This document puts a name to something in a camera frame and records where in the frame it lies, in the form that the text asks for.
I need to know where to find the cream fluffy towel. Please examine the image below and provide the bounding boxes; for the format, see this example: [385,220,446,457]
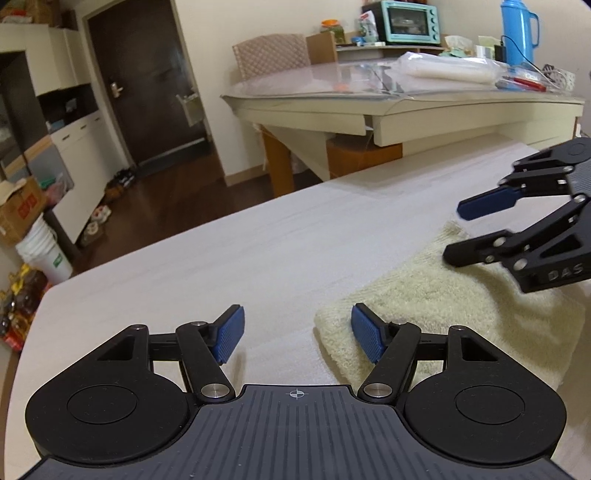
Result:
[314,220,586,389]

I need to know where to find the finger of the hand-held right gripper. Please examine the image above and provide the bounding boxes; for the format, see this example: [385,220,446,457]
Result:
[456,143,575,221]
[442,194,591,295]

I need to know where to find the blue thermos jug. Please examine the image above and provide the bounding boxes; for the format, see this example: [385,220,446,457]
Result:
[501,0,540,66]

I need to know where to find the cluster of bottles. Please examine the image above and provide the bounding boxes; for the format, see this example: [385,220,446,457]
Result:
[0,264,52,354]

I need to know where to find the wooden riser shelf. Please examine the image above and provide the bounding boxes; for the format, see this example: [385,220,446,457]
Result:
[335,42,447,62]

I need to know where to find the cream dining table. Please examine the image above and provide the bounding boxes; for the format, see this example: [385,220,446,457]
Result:
[220,59,585,197]

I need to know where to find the red-handled tool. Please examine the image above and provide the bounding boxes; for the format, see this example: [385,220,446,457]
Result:
[495,75,551,92]

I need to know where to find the cardboard box with red print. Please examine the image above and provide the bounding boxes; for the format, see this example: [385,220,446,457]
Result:
[0,176,48,248]

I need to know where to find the checkered chair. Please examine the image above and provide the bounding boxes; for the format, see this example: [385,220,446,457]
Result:
[232,33,310,82]

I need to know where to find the white snack packet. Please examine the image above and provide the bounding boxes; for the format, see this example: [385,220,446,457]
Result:
[355,12,380,43]

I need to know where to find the teal toaster oven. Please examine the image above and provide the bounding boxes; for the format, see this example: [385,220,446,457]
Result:
[368,0,440,46]

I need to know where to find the small patterned box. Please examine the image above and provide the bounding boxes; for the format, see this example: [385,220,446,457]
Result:
[539,64,576,92]

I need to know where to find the jar with orange lid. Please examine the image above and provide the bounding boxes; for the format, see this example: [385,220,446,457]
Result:
[321,19,346,45]

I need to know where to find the white cabinet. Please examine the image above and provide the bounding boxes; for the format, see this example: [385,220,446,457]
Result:
[0,23,108,243]

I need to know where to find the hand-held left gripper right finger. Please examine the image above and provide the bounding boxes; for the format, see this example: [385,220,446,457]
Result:
[351,303,504,403]

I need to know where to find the light slippers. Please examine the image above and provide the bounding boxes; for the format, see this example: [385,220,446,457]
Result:
[80,207,112,241]

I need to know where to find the white plastic bucket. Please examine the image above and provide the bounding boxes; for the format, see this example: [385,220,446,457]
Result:
[15,216,75,285]

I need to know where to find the plain cardboard box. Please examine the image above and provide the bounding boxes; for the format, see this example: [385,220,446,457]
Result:
[306,31,337,65]

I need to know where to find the clear plastic bag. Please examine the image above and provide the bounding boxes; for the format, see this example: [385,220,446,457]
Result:
[392,51,505,86]

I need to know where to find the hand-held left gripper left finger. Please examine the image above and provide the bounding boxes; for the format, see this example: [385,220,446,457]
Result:
[92,305,245,403]

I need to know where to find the dark shoes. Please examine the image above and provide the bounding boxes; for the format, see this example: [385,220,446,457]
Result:
[105,169,137,191]

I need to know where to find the dark wooden door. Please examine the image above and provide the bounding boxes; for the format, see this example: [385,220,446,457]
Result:
[83,0,212,171]

